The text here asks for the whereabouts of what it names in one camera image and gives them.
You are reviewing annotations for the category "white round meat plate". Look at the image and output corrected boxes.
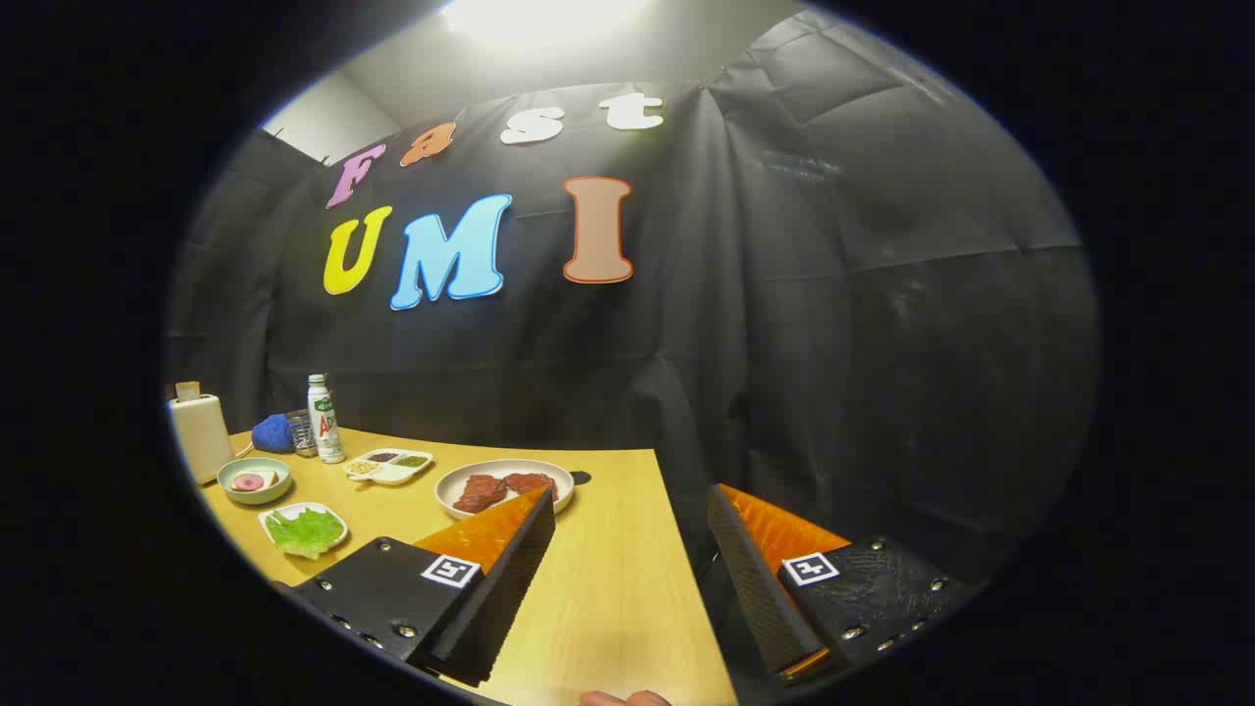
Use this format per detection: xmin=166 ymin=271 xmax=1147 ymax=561
xmin=434 ymin=459 xmax=576 ymax=521

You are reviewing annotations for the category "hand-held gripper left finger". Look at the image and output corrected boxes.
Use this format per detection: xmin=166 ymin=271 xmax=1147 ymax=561
xmin=291 ymin=486 xmax=557 ymax=688

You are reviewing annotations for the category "blue oven mitt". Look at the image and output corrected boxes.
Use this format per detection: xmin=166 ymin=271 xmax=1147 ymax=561
xmin=251 ymin=413 xmax=297 ymax=455

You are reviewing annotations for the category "white square plate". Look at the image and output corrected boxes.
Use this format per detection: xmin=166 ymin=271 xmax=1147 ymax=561
xmin=258 ymin=502 xmax=349 ymax=560

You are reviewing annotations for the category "black backdrop cloth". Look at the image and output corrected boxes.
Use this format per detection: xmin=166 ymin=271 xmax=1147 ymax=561
xmin=165 ymin=10 xmax=1104 ymax=589

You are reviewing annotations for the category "white toaster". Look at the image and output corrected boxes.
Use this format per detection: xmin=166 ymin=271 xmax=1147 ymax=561
xmin=167 ymin=392 xmax=234 ymax=486

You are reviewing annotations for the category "pale green plate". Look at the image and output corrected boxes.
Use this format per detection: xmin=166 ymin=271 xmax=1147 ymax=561
xmin=217 ymin=457 xmax=293 ymax=506

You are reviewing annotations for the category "green lettuce leaf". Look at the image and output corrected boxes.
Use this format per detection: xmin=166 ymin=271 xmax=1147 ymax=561
xmin=266 ymin=508 xmax=346 ymax=560

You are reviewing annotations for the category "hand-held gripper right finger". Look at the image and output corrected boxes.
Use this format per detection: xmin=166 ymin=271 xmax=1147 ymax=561
xmin=706 ymin=482 xmax=974 ymax=680

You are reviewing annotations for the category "white divided dish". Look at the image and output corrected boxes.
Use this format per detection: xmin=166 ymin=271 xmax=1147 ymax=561
xmin=342 ymin=448 xmax=434 ymax=487

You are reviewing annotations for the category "white bottle green label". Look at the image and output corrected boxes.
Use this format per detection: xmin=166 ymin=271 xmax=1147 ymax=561
xmin=307 ymin=374 xmax=346 ymax=465

